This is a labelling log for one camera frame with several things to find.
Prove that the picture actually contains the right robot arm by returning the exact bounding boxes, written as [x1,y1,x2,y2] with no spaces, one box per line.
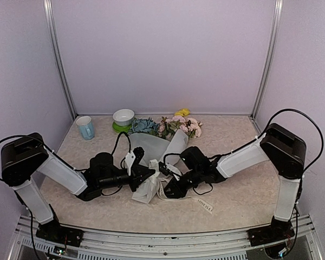
[159,123,307,246]

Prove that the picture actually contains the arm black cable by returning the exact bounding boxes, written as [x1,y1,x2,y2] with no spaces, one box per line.
[0,132,133,182]
[265,108,324,174]

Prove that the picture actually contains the aluminium frame post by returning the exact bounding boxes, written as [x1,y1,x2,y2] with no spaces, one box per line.
[43,0,78,121]
[251,0,283,121]

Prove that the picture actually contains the cream printed ribbon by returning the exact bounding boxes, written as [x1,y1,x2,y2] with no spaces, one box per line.
[148,159,213,214]

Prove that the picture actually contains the right aluminium frame post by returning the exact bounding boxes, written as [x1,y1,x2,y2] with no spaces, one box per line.
[251,0,283,121]

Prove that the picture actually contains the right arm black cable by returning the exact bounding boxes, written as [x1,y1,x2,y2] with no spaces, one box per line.
[265,108,324,174]

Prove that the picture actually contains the white ceramic bowl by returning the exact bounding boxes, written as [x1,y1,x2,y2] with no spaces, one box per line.
[113,109,135,127]

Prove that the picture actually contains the light blue mug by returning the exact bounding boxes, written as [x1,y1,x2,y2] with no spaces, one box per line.
[76,116,95,140]

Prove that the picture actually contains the pink fake flower bunch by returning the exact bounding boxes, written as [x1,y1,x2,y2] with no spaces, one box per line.
[158,115,203,140]

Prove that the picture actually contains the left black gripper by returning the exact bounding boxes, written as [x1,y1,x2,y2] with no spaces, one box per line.
[99,165,155,192]

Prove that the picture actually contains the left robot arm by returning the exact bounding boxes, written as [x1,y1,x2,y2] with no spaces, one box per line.
[1,133,155,247]

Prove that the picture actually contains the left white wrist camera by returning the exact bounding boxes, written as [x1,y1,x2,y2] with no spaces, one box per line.
[124,147,144,176]

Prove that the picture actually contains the left aluminium frame post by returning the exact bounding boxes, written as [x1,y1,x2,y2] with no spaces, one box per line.
[43,0,78,121]

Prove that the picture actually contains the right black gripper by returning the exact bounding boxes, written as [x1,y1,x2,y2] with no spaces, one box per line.
[160,167,204,198]

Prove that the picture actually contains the front aluminium rail base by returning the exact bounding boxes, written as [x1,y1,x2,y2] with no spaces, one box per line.
[6,215,325,259]

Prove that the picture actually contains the yellow fake flower stem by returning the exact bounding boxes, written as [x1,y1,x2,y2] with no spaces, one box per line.
[174,108,190,116]

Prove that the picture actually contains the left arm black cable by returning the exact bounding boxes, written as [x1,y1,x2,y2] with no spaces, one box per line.
[0,132,133,182]

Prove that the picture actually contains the green plate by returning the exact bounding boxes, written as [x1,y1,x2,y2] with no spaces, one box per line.
[112,122,131,133]

